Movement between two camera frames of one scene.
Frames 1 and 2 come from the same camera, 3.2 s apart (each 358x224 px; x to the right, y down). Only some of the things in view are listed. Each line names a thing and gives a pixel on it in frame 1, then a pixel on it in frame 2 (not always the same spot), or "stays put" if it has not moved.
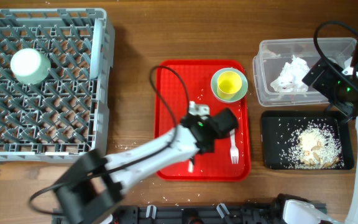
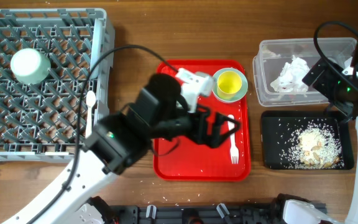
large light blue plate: (96, 48) stays put
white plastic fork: (234, 151) stays put
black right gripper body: (332, 83) stays put
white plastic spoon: (190, 166) → (90, 99)
